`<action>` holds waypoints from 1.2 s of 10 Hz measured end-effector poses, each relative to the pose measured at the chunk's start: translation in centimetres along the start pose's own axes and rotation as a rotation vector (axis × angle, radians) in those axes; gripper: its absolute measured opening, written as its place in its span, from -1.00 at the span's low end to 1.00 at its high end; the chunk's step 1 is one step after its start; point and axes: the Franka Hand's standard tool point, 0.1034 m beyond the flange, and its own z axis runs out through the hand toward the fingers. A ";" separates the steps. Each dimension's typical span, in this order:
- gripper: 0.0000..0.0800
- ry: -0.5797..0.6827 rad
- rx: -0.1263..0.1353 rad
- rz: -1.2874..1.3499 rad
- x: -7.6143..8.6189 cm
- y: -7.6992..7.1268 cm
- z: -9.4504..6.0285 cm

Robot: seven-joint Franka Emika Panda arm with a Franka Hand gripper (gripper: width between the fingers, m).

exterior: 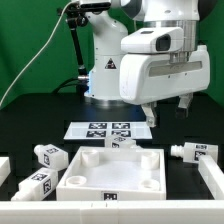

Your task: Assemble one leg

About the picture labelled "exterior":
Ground white fence block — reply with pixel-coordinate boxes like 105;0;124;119
198;155;224;200
0;157;11;186

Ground white right fence block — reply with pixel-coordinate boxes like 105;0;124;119
198;155;224;200

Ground white cable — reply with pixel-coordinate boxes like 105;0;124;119
0;0;81;108

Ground white square tabletop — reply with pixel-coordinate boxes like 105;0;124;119
56;146;166;201

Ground white marker tag plate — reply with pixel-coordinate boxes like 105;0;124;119
64;122;152;140

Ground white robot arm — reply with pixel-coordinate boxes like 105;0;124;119
78;0;210;127

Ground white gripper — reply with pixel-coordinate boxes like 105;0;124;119
119;45;210;128

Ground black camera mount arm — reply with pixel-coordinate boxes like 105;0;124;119
57;2;90;84

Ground white left fence block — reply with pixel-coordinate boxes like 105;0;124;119
0;157;11;186

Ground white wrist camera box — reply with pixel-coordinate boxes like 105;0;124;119
121;27;184;54

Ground white front fence bar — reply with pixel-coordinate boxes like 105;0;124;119
0;200;224;224

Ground black cables at base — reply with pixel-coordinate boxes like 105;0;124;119
51;77;88;95

